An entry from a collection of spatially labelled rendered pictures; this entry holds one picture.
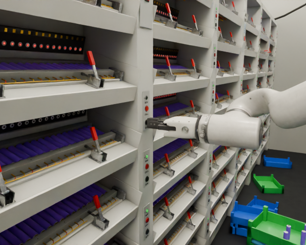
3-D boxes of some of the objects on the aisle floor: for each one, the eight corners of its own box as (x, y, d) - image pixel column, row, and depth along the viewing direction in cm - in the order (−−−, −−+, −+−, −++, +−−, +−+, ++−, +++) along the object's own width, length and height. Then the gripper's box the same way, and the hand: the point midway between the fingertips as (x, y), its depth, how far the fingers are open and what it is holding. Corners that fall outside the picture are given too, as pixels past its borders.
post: (208, 262, 173) (221, -52, 140) (203, 271, 164) (215, -59, 131) (178, 252, 182) (183, -44, 149) (171, 260, 174) (176, -51, 141)
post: (153, 366, 112) (153, -143, 79) (140, 389, 104) (135, -167, 71) (112, 342, 122) (97, -120, 89) (98, 362, 114) (75, -139, 81)
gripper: (212, 112, 86) (159, 108, 95) (195, 119, 73) (135, 113, 82) (212, 135, 87) (159, 130, 96) (194, 147, 75) (135, 139, 83)
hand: (153, 123), depth 88 cm, fingers closed
